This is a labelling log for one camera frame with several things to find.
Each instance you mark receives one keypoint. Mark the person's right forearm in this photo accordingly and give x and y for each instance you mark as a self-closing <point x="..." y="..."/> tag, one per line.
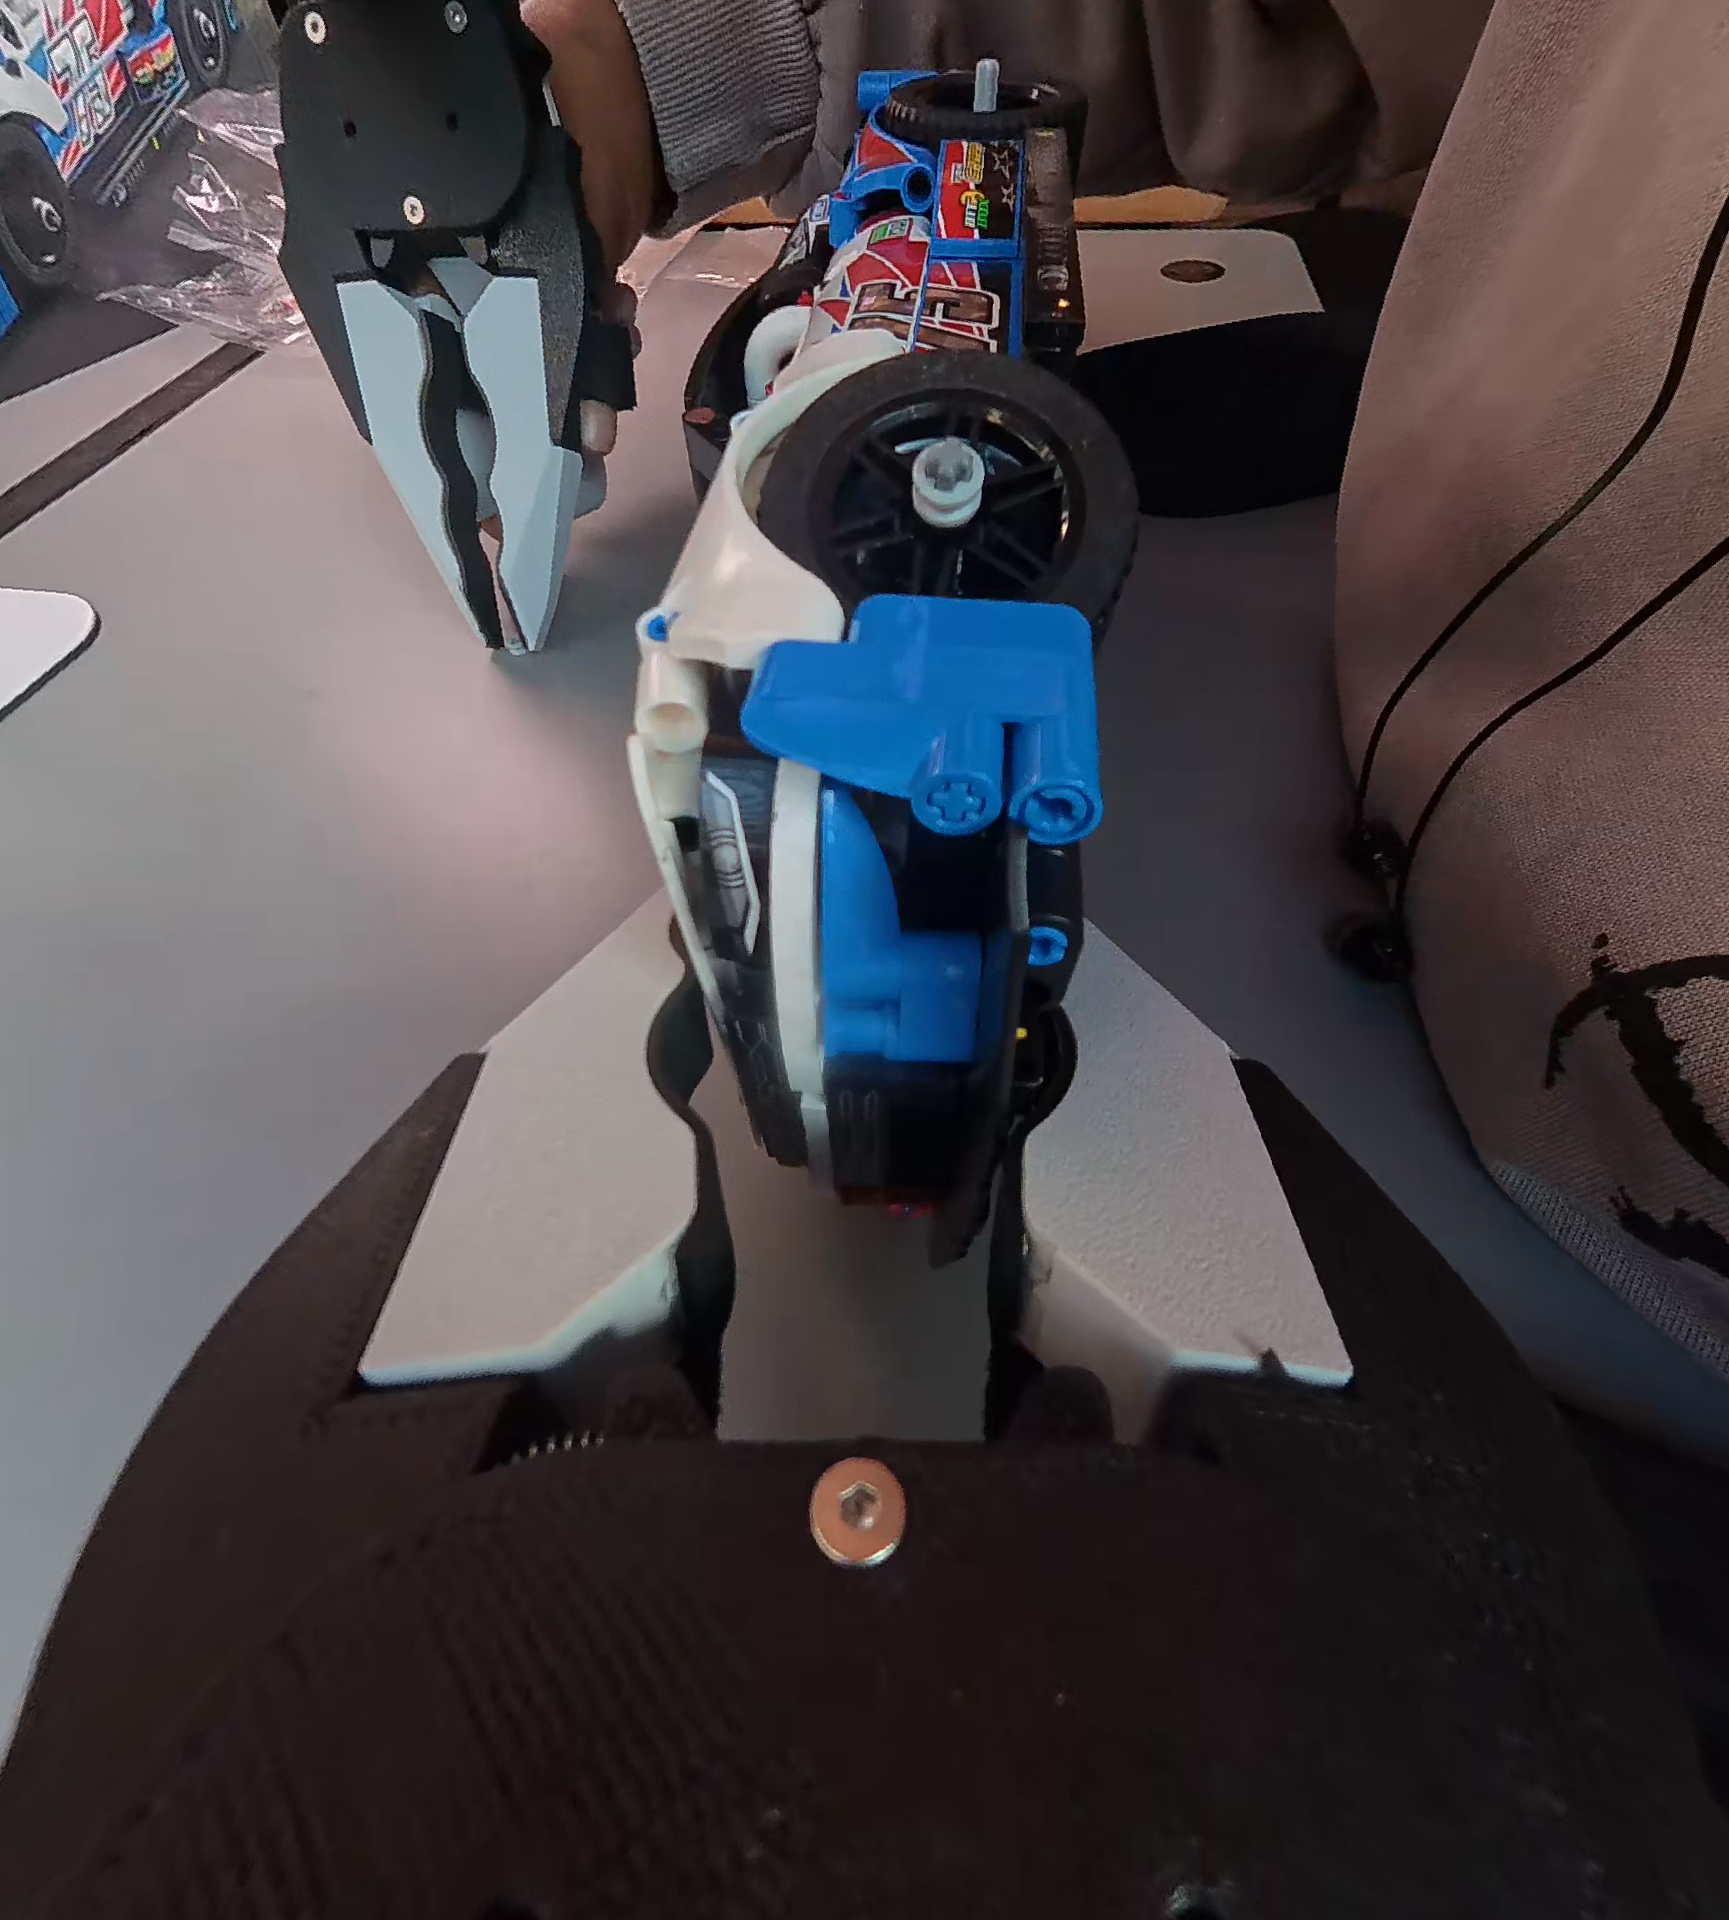
<point x="729" y="104"/>

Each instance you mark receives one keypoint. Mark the person's right hand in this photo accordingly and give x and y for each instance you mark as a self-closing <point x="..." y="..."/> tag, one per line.
<point x="608" y="150"/>

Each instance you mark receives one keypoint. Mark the grey desk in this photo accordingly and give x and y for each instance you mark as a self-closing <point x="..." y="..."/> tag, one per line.
<point x="204" y="974"/>

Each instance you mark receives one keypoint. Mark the beige hooded sweater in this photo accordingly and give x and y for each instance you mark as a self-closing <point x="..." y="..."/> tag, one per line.
<point x="1553" y="600"/>

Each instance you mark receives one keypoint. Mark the wood-edged table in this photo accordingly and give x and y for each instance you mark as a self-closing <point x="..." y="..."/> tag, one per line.
<point x="1180" y="202"/>

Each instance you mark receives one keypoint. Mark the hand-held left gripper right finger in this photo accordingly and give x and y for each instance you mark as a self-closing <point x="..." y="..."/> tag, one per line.
<point x="1196" y="1201"/>

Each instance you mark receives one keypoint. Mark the toy brick race car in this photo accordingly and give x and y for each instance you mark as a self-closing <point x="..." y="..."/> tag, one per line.
<point x="925" y="690"/>

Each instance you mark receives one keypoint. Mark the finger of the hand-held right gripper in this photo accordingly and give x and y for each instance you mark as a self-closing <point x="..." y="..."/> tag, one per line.
<point x="527" y="450"/>
<point x="384" y="374"/>

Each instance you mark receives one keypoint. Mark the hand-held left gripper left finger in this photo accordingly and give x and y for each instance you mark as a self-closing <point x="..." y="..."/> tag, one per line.
<point x="519" y="1201"/>

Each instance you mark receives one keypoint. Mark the grey axle pin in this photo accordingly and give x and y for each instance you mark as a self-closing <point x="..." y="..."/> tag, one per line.
<point x="943" y="483"/>

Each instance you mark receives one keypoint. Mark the crumpled clear plastic bags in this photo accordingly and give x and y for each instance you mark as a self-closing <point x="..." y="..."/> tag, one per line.
<point x="226" y="194"/>

